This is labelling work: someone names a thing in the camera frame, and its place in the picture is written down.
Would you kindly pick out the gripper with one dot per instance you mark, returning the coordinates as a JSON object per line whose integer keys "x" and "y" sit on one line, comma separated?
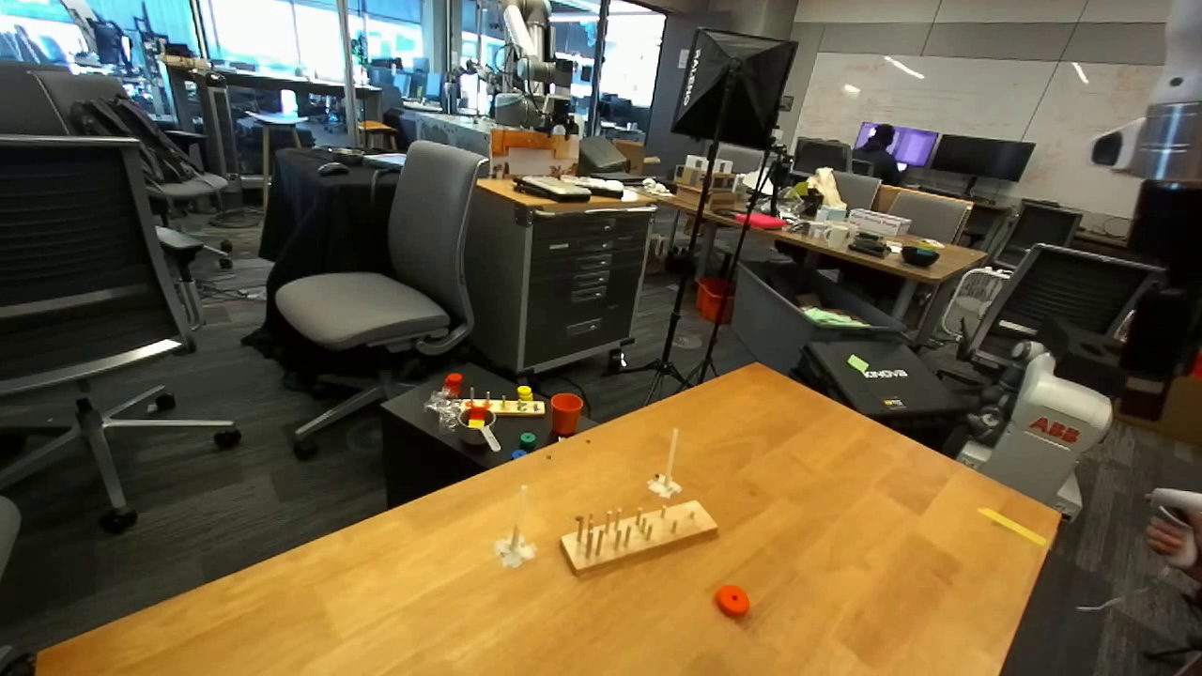
{"x": 1169, "y": 225}

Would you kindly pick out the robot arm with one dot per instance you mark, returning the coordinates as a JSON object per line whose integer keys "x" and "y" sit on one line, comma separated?
{"x": 1178, "y": 131}

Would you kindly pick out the grey background robot arm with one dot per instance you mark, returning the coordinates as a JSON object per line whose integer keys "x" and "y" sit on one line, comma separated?
{"x": 535, "y": 56}

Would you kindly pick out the orange disk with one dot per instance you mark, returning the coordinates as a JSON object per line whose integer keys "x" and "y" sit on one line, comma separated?
{"x": 732, "y": 601}

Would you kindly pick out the wooden base with pegs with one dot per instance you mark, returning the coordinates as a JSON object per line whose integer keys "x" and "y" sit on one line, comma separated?
{"x": 648, "y": 537}

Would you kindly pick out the black mesh office chair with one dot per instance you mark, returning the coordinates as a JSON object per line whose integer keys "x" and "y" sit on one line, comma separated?
{"x": 66, "y": 235}
{"x": 1061, "y": 286}

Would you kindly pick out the whiteboard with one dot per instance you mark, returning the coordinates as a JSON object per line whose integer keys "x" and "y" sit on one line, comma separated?
{"x": 1061, "y": 103}

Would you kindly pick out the dark monitor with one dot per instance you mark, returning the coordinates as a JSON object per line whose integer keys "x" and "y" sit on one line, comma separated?
{"x": 981, "y": 157}

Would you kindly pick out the white fan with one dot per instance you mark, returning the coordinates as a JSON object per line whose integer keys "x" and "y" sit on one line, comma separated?
{"x": 972, "y": 300}

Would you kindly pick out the wooden desk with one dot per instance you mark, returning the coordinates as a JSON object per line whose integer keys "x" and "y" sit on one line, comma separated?
{"x": 939, "y": 263}

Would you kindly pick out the white robot machine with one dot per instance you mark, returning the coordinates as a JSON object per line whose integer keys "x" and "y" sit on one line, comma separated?
{"x": 1052, "y": 432}

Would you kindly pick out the black bowl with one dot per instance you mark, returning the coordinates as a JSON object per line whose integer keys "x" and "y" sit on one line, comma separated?
{"x": 919, "y": 256}

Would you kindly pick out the monitor with purple screen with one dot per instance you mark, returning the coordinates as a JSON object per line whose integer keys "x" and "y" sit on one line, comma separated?
{"x": 918, "y": 145}

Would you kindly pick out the hand controller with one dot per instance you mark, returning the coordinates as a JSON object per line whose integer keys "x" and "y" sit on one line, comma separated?
{"x": 1178, "y": 499}

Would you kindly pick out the person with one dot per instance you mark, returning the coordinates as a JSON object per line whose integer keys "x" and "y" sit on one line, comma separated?
{"x": 881, "y": 150}

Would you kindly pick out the person's hand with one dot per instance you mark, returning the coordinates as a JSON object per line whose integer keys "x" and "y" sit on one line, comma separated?
{"x": 1178, "y": 543}

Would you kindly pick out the black hard case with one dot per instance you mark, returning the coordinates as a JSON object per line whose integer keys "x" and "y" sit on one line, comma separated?
{"x": 883, "y": 380}

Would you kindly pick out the yellow tape strip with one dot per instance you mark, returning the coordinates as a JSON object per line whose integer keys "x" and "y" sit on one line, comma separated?
{"x": 1012, "y": 527}

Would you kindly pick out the grey storage bin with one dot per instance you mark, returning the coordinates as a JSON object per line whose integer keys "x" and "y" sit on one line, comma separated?
{"x": 770, "y": 319}

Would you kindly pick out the softbox light on stand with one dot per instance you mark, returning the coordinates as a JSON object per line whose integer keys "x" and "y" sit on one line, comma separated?
{"x": 732, "y": 84}

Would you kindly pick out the red bucket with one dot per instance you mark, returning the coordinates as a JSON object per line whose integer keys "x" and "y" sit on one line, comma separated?
{"x": 714, "y": 300}

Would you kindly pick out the white peg on stand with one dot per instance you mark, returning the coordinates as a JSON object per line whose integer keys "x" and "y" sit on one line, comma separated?
{"x": 670, "y": 460}

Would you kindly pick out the white keyboard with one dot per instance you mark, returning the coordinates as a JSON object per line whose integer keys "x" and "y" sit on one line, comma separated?
{"x": 601, "y": 184}

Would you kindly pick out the grey tool cabinet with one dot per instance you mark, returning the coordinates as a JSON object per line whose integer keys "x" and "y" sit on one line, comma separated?
{"x": 563, "y": 282}

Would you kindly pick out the black keyboard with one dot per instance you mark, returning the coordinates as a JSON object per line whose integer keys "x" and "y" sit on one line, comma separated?
{"x": 552, "y": 189}

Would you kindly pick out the orange cup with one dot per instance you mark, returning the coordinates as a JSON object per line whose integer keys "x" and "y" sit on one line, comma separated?
{"x": 566, "y": 415}

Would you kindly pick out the orange box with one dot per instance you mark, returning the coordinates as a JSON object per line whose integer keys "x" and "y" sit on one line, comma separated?
{"x": 533, "y": 150}

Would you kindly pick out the small wooden peg board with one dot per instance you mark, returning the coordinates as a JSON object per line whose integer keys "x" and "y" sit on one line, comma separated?
{"x": 507, "y": 407}

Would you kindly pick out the white measuring cup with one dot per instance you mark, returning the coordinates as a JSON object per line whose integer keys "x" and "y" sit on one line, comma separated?
{"x": 476, "y": 430}

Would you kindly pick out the clear peg on stand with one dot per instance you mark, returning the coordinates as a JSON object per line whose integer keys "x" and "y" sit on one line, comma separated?
{"x": 516, "y": 552}

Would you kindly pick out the red cylinder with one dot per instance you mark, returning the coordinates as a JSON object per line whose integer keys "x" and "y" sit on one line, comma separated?
{"x": 453, "y": 385}

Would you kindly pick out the crumpled clear plastic wrap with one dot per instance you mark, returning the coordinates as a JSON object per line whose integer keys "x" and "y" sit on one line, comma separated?
{"x": 439, "y": 409}

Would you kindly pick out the small black side table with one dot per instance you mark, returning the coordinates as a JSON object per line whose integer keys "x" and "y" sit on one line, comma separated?
{"x": 423, "y": 460}

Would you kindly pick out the grey office chair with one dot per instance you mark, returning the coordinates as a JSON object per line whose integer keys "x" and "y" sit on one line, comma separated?
{"x": 366, "y": 305}
{"x": 141, "y": 141}

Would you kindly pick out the table with black cloth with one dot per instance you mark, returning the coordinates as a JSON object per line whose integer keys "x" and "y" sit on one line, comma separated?
{"x": 315, "y": 216}

